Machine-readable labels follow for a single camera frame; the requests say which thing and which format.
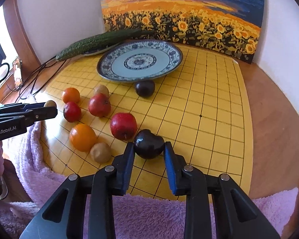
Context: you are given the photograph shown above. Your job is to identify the blue white porcelain plate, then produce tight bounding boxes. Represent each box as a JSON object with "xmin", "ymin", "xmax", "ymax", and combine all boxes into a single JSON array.
[{"xmin": 96, "ymin": 39, "xmax": 183, "ymax": 83}]

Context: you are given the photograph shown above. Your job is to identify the small plate under gourd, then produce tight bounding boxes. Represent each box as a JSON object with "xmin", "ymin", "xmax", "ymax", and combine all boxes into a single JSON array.
[{"xmin": 82, "ymin": 43, "xmax": 120, "ymax": 56}]

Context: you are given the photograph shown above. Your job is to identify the yellow go board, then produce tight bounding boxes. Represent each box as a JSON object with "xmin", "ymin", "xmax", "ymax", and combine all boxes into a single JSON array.
[{"xmin": 36, "ymin": 45, "xmax": 253, "ymax": 192}]

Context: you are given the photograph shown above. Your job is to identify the small orange back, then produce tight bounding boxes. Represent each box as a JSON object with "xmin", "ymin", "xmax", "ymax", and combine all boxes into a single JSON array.
[{"xmin": 62, "ymin": 87, "xmax": 80, "ymax": 104}]

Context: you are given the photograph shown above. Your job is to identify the small kiwi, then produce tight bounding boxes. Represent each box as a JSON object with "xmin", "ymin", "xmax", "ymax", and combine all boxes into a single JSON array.
[{"xmin": 44, "ymin": 100, "xmax": 57, "ymax": 107}]

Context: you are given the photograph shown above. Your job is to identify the black cables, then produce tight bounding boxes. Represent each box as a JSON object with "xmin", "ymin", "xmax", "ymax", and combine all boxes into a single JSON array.
[{"xmin": 0, "ymin": 54, "xmax": 68, "ymax": 103}]

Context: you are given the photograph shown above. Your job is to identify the kiwi front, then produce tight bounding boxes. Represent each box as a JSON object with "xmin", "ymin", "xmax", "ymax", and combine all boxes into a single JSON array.
[{"xmin": 90, "ymin": 142, "xmax": 111, "ymax": 164}]

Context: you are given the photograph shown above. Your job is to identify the dark plum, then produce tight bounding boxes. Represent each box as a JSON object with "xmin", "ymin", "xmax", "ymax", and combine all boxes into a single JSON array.
[
  {"xmin": 134, "ymin": 80, "xmax": 155, "ymax": 98},
  {"xmin": 133, "ymin": 129, "xmax": 165, "ymax": 159}
]

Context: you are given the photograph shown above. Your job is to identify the large orange front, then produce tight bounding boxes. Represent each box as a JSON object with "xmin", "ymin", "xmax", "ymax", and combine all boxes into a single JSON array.
[{"xmin": 70, "ymin": 123, "xmax": 97, "ymax": 152}]

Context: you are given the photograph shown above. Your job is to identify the wrinkled small red apple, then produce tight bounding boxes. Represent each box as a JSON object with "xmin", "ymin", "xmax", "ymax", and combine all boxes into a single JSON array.
[{"xmin": 63, "ymin": 101, "xmax": 81, "ymax": 122}]

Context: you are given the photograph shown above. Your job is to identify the large red apple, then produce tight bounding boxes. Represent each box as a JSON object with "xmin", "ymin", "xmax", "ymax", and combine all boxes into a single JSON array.
[{"xmin": 110, "ymin": 112, "xmax": 137, "ymax": 141}]

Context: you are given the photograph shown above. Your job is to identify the kiwi back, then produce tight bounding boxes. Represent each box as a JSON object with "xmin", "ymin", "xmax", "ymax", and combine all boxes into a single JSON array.
[{"xmin": 93, "ymin": 84, "xmax": 110, "ymax": 98}]

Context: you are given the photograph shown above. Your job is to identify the sunflower field painting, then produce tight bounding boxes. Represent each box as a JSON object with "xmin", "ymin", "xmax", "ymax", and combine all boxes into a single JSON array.
[{"xmin": 100, "ymin": 0, "xmax": 264, "ymax": 63}]

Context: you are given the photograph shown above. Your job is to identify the green bitter gourd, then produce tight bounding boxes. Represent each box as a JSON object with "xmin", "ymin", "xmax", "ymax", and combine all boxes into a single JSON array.
[{"xmin": 55, "ymin": 29, "xmax": 155, "ymax": 62}]

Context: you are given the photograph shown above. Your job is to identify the purple fluffy towel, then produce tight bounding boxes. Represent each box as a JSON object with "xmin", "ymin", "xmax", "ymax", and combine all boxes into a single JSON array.
[{"xmin": 0, "ymin": 122, "xmax": 299, "ymax": 238}]

